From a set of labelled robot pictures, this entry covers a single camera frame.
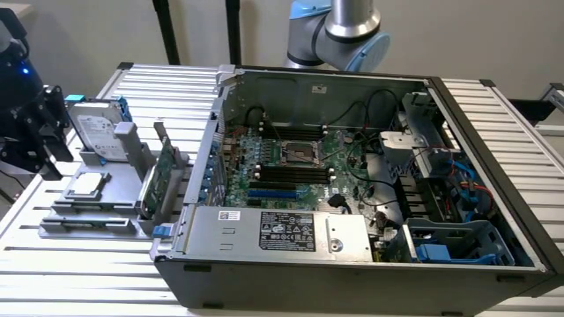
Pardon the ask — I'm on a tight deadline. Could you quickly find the open black PC case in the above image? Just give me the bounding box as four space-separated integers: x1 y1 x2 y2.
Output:
151 64 562 310

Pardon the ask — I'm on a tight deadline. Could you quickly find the CPU socket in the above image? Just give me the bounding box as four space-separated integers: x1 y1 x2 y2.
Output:
275 139 322 165

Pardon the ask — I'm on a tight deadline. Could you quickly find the silver fan shroud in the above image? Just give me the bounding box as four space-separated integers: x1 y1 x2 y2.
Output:
378 131 430 153

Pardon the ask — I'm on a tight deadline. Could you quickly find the green RAM stick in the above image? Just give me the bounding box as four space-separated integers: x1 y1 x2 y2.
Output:
48 222 130 231
60 202 134 209

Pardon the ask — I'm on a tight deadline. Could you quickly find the short black looped wire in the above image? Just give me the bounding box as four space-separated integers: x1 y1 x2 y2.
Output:
244 105 267 127

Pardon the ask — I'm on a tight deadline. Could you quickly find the long black arched wire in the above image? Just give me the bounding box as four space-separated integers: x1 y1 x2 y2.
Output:
330 88 402 130

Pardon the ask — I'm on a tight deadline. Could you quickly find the green graphics card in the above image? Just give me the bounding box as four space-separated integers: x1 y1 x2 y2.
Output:
136 121 179 219

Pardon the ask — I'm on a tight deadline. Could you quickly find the grey parts rack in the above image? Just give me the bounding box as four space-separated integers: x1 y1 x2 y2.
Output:
38 121 191 244

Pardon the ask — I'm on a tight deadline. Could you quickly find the silver hard disk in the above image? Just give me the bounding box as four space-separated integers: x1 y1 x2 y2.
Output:
70 101 126 163

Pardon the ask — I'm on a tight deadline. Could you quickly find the silver power supply unit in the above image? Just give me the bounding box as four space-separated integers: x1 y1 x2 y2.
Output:
174 205 376 264

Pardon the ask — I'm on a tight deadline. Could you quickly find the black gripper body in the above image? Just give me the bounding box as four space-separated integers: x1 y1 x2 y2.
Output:
0 42 46 114

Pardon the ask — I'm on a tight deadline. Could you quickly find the green motherboard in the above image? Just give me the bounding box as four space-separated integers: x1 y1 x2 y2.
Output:
218 127 376 213

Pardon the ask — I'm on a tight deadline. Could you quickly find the red data wire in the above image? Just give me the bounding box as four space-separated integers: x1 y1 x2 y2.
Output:
470 183 495 214

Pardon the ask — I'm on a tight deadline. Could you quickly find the aluminium side table frame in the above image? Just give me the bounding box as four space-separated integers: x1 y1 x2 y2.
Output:
506 82 564 136

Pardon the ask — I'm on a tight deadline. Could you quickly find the black stand pole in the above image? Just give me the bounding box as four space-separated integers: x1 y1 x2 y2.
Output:
223 0 244 65
151 0 182 65

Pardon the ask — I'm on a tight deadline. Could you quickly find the blue case latch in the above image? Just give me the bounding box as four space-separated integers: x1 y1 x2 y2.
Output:
151 223 174 239

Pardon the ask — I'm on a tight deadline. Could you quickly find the blue-grey plastic disk bay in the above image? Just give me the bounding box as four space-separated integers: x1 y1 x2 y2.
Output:
391 217 518 267

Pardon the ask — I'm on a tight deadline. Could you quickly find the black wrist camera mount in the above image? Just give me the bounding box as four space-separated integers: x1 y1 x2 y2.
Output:
0 7 31 50

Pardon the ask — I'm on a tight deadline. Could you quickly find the CPU chip with silver lid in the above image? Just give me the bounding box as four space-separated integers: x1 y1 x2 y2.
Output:
72 172 108 196

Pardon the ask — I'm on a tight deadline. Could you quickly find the blue data wire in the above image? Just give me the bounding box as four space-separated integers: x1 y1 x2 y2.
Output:
439 157 480 221

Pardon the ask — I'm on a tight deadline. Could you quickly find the thick black plug wire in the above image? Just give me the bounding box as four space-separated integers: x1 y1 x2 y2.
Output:
327 194 350 215

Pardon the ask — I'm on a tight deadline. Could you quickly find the grey metal disk bay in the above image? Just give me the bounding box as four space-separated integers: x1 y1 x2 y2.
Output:
399 91 464 176

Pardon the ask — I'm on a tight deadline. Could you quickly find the thin black floor cable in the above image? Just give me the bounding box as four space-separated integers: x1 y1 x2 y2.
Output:
0 170 26 203

